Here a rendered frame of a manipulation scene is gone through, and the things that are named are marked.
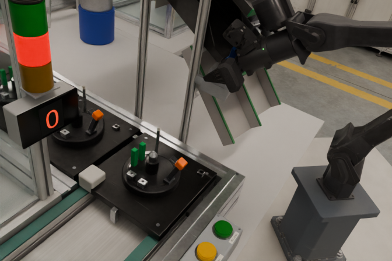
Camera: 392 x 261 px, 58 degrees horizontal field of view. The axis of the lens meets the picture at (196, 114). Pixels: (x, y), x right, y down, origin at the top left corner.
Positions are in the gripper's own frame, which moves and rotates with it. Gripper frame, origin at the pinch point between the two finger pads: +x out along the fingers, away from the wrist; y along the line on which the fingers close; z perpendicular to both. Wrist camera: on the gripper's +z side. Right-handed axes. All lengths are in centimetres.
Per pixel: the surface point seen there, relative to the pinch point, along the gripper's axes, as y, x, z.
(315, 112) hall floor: -213, 43, -114
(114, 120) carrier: -3.2, 39.1, -3.2
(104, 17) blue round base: -59, 68, 27
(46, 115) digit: 29.1, 19.3, 10.5
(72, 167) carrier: 17.4, 38.4, -4.9
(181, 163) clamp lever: 13.0, 12.2, -13.3
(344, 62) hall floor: -338, 27, -122
